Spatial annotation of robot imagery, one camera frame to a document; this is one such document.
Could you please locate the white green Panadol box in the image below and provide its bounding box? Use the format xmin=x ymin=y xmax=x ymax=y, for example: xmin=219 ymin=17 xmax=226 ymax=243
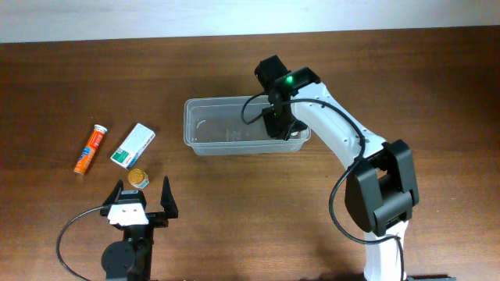
xmin=110 ymin=123 xmax=155 ymax=169

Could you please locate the clear plastic container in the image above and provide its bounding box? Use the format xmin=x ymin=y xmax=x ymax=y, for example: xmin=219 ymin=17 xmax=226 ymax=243
xmin=184 ymin=96 xmax=311 ymax=156

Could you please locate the small gold-lid jar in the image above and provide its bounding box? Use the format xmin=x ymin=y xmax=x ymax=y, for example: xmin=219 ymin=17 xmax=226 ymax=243
xmin=127 ymin=169 xmax=149 ymax=189

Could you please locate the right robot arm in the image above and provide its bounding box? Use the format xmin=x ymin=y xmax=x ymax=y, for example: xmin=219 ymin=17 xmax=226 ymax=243
xmin=254 ymin=55 xmax=420 ymax=280

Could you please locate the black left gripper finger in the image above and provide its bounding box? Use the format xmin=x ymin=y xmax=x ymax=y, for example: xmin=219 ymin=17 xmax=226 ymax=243
xmin=160 ymin=176 xmax=179 ymax=219
xmin=102 ymin=180 xmax=123 ymax=206

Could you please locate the orange effervescent tablet tube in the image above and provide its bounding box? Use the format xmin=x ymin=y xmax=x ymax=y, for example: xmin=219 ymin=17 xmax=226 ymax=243
xmin=73 ymin=124 xmax=107 ymax=175

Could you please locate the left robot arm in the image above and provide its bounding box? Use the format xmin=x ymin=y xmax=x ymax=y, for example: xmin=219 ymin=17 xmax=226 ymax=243
xmin=100 ymin=176 xmax=179 ymax=281

